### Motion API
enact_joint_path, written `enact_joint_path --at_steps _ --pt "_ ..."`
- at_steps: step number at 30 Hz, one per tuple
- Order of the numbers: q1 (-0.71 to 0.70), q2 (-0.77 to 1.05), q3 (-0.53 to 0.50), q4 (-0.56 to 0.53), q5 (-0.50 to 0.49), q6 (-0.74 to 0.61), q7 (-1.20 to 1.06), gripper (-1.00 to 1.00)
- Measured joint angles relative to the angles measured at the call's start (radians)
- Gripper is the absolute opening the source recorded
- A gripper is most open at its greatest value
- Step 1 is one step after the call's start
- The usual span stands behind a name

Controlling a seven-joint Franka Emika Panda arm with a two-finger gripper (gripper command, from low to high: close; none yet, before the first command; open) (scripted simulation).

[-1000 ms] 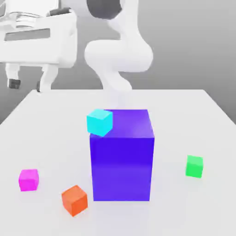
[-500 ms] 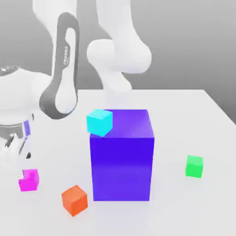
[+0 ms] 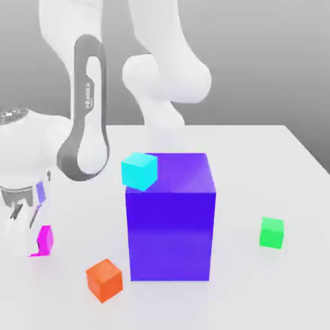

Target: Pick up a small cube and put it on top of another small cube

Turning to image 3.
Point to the small orange cube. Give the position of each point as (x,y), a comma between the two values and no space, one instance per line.
(104,281)

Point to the small cyan cube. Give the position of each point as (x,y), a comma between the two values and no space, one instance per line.
(138,171)

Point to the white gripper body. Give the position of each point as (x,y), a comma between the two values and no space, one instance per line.
(22,238)

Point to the large blue box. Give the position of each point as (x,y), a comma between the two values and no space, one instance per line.
(170,232)

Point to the small magenta cube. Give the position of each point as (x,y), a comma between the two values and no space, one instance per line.
(46,239)

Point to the small green cube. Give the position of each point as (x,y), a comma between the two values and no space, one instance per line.
(271,233)

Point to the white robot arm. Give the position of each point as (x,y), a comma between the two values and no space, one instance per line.
(165,77)

